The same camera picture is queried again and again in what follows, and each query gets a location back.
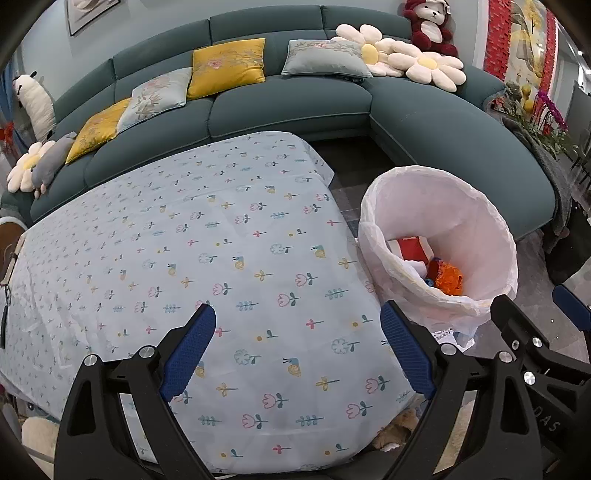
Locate light blue embroidered cushion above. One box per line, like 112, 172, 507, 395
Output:
281, 39, 374, 79
115, 67, 194, 134

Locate white flower cushion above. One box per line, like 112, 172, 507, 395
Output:
388, 48, 467, 90
7, 141, 56, 193
335, 23, 407, 77

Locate white fluffy cushion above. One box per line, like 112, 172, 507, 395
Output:
21, 415, 61, 462

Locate potted flowering plants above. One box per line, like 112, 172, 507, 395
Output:
499, 80, 585, 160

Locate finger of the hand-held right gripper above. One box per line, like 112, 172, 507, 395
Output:
492, 294, 591, 385
553, 284, 591, 334

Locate white panda plush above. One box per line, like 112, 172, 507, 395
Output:
11, 71, 56, 144

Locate teal corner sofa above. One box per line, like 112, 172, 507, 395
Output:
0, 4, 571, 241

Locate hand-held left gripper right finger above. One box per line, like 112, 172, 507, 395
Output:
379, 300, 548, 480

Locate framed abstract wall picture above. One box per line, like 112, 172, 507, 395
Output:
66, 0, 123, 38

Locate bin with white liner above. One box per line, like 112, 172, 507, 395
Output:
358, 165, 519, 333

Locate small orange plastic bag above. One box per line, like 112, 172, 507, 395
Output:
427, 258, 465, 295

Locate yellow embroidered cushion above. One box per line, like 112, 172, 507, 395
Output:
186, 38, 267, 100
65, 98, 132, 165

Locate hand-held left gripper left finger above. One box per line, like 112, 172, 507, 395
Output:
54, 302, 218, 480

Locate white printed paper sheet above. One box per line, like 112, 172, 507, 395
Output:
431, 323, 476, 349

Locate red white bear plush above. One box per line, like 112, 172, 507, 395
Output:
404, 0, 460, 58

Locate grey knitted blanket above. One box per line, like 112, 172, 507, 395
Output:
501, 115, 575, 252

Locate round wooden disc white frame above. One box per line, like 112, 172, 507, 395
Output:
0, 217, 28, 282

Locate tan fluffy plush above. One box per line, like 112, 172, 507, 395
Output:
372, 408, 421, 450

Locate red gold wall hanging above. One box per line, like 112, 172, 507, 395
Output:
482, 0, 559, 93

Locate black tassel strap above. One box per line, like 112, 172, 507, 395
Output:
0, 284, 12, 349

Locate red white paper cup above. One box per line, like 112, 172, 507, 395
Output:
397, 236, 435, 264

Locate black suitcase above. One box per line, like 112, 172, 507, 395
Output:
547, 196, 591, 284

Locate grey plush toy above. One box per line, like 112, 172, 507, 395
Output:
31, 131, 78, 199

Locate blue curtain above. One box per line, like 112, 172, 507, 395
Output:
0, 65, 21, 153

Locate floral light blue tablecloth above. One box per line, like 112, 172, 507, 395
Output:
0, 130, 416, 476

